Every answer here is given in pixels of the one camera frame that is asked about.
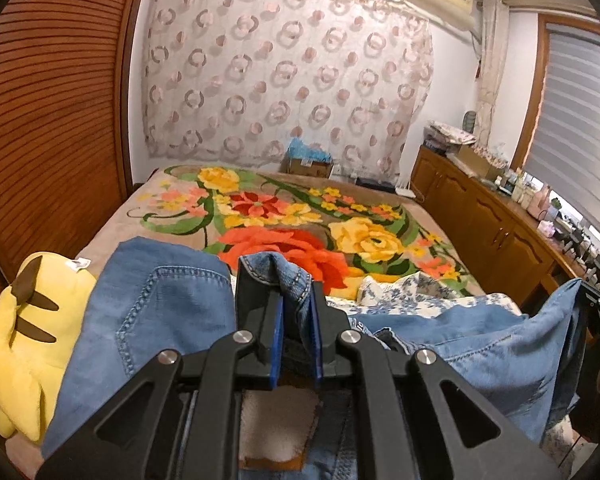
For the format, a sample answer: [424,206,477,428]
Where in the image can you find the blue denim jeans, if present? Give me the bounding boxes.
[38,237,585,479]

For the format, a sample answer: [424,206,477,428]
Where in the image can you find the brown wooden sideboard cabinet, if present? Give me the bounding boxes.
[410,146,584,313]

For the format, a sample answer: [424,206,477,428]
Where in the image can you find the blue white floral quilt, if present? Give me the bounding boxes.
[326,272,522,318]

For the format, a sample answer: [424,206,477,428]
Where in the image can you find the floral brown blanket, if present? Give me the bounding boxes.
[80,165,482,300]

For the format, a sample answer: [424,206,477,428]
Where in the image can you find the pink bottle on sideboard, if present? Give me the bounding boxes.
[527,183,552,221]

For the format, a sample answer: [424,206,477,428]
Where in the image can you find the cardboard box with blue cloth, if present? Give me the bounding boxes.
[283,138,334,178]

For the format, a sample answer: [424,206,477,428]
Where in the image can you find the grey zebra window blind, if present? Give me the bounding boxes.
[524,24,600,232]

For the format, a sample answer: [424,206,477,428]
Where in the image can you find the cardboard box on sideboard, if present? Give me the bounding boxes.
[456,145,508,181]

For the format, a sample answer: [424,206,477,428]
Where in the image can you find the pink circle pattern curtain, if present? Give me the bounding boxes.
[142,0,434,178]

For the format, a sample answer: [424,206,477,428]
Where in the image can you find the yellow plush toy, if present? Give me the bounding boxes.
[0,252,96,444]

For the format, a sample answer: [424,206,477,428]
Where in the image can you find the beige tied side curtain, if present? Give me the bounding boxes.
[475,0,509,146]

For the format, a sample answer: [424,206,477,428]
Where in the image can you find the brown louvered wardrobe door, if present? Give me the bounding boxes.
[0,0,140,284]

